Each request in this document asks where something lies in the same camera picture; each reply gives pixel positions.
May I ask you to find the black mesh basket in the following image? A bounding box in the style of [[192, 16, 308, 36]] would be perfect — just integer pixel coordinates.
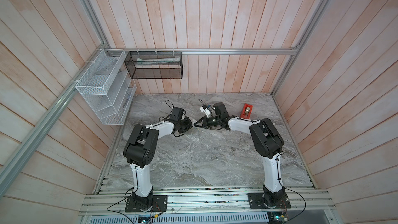
[[124, 51, 183, 79]]

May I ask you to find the red tape dispenser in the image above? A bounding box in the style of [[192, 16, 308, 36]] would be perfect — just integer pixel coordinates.
[[240, 103, 253, 119]]

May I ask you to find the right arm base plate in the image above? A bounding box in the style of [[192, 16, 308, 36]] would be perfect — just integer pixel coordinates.
[[247, 193, 291, 209]]

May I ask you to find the white wire mesh shelf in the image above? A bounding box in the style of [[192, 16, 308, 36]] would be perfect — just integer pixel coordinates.
[[76, 49, 137, 125]]

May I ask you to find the aluminium frame rail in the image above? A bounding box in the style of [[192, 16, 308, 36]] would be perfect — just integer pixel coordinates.
[[120, 48, 298, 55]]

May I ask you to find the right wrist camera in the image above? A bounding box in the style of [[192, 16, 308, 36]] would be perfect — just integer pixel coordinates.
[[200, 105, 213, 118]]

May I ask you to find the clear bubble wrap sheet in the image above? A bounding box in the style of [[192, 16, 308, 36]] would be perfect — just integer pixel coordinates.
[[159, 100, 258, 134]]

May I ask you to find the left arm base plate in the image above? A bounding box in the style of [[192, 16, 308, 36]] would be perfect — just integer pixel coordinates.
[[125, 194, 168, 213]]

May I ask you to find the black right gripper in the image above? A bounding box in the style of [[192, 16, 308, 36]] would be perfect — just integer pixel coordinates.
[[193, 117, 221, 130]]

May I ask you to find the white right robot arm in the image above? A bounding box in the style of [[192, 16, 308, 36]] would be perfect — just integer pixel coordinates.
[[194, 102, 285, 194]]

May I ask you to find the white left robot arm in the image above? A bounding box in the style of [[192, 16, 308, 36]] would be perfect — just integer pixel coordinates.
[[123, 107, 192, 198]]

